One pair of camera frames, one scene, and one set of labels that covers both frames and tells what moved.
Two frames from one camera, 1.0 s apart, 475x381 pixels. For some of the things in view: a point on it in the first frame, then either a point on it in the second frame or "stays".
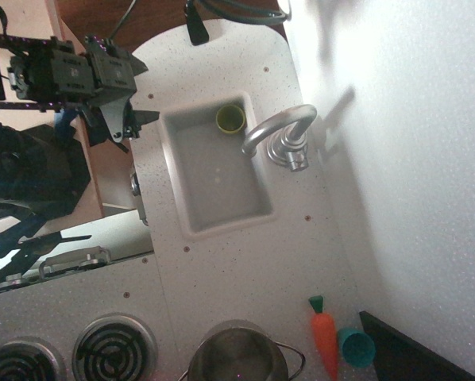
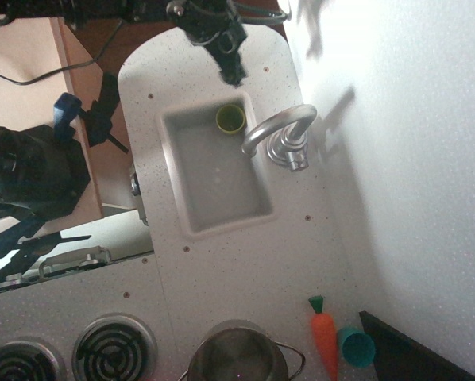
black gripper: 96,75 to 218,25
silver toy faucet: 287,146 stays
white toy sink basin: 218,187 stays
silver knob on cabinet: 137,191 stays
